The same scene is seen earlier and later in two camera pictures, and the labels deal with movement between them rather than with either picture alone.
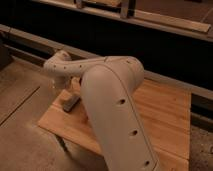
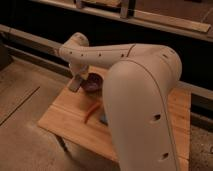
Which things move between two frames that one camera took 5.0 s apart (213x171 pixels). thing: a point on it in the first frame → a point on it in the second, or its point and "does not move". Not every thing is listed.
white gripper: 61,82 → 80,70
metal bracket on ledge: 124,9 does not move
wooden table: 164,109 does not move
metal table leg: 63,143 does not move
